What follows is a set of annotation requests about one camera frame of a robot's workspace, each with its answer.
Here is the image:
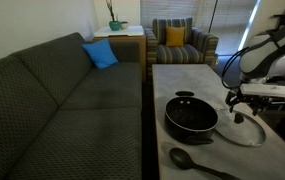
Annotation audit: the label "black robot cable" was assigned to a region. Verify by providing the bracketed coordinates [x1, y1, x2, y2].
[220, 46, 250, 91]

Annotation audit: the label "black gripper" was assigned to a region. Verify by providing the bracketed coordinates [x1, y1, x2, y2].
[226, 91, 270, 117]

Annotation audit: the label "glass lid with black knob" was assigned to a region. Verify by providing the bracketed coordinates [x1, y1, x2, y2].
[214, 107, 267, 148]

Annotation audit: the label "blue cushion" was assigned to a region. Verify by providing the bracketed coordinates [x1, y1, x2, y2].
[81, 38, 120, 70]

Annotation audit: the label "yellow cushion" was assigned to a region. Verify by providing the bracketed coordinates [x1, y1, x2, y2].
[165, 26, 186, 48]

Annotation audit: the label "thin black floor lamp pole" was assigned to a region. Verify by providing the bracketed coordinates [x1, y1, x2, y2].
[208, 0, 219, 34]

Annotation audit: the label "black cooking pot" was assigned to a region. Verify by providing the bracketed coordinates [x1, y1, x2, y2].
[164, 90, 219, 146]

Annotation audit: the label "striped armchair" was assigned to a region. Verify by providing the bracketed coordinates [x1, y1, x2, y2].
[144, 17, 220, 81]

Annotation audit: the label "plant in teal pot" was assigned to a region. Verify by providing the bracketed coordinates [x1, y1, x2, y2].
[105, 0, 122, 32]

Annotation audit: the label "dark grey patterned sofa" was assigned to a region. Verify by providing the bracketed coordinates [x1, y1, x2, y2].
[0, 31, 144, 180]

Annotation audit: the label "window blinds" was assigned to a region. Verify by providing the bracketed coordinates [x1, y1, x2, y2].
[140, 0, 258, 56]

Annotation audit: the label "black box with silver trim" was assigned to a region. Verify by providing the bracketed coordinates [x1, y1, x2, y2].
[269, 94, 285, 113]

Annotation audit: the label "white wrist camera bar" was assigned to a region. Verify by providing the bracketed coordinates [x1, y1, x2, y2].
[240, 83, 285, 99]

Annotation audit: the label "black plastic spoon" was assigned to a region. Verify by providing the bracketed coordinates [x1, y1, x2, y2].
[168, 147, 243, 180]

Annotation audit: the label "wooden side table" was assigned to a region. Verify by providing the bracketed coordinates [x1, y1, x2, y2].
[92, 25, 147, 83]

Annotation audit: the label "grey top coffee table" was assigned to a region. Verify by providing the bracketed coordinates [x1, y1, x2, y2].
[151, 63, 285, 180]

